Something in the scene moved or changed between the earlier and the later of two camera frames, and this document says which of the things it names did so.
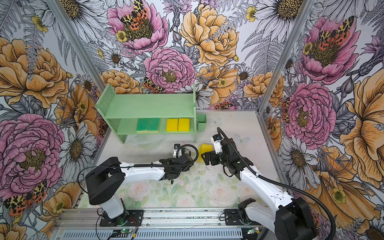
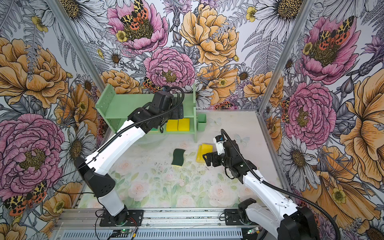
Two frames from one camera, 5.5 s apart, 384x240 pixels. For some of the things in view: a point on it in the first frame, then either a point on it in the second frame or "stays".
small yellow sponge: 172,125 stays
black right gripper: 213,155 stays
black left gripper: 187,169 -> 178,113
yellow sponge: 184,124 stays
